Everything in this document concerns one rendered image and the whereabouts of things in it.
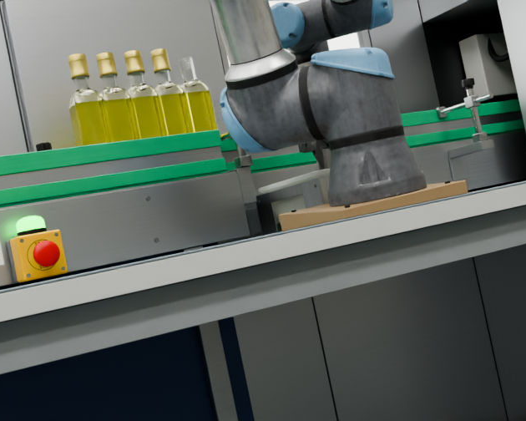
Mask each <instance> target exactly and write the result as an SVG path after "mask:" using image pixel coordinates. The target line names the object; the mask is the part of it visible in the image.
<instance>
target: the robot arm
mask: <svg viewBox="0 0 526 421"><path fill-rule="evenodd" d="M210 5H211V7H212V10H213V13H214V15H215V20H216V22H217V25H218V28H219V30H220V36H221V38H222V41H223V44H224V46H225V51H226V53H227V56H228V59H229V61H230V68H229V70H228V72H227V74H226V76H225V82H226V85H227V86H226V87H225V88H224V89H223V90H222V92H221V94H220V106H221V107H222V109H221V113H222V117H223V120H224V122H225V125H226V128H227V129H228V131H229V133H230V135H231V137H232V138H233V140H234V141H235V142H236V143H237V144H238V145H239V146H240V147H241V148H242V149H243V150H245V151H247V152H250V153H254V154H255V153H261V152H266V151H270V152H274V151H277V150H278V149H283V148H286V147H291V146H295V145H298V146H299V151H300V153H301V152H302V153H307V152H312V153H313V155H314V156H315V158H316V167H315V168H314V170H313V171H318V170H324V169H330V179H329V190H328V191H327V194H328V200H329V204H330V207H336V206H344V205H354V204H359V203H364V202H368V201H374V200H381V199H386V198H389V197H393V196H397V195H404V194H407V193H411V192H414V191H418V190H422V189H425V188H427V182H426V179H425V175H424V173H423V171H422V170H420V169H419V167H418V164H417V162H416V159H415V157H414V155H413V153H412V152H411V150H410V148H409V146H408V144H407V141H406V138H405V134H404V130H403V125H402V117H401V113H400V109H399V104H398V100H397V92H396V88H395V84H394V78H395V77H394V75H393V74H392V69H391V65H390V62H389V58H388V56H387V54H386V53H385V52H384V51H383V50H381V49H379V48H344V49H336V50H329V46H328V42H327V40H331V39H334V38H339V37H342V36H345V35H348V34H352V33H358V32H361V31H364V30H368V29H369V30H372V29H373V28H377V27H380V26H382V25H384V24H387V23H390V22H391V21H392V18H393V5H392V0H309V1H305V2H303V3H297V4H294V3H286V2H281V3H276V4H274V5H272V6H270V4H269V1H268V0H210ZM286 50H288V51H289V52H288V51H286ZM313 171H312V172H313Z"/></svg>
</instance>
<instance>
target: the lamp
mask: <svg viewBox="0 0 526 421"><path fill-rule="evenodd" d="M16 226H17V232H18V233H17V234H18V236H25V235H29V234H34V233H39V232H44V231H47V229H46V227H45V223H44V219H43V218H42V217H40V216H28V217H24V218H22V219H21V220H19V221H18V223H17V224H16Z"/></svg>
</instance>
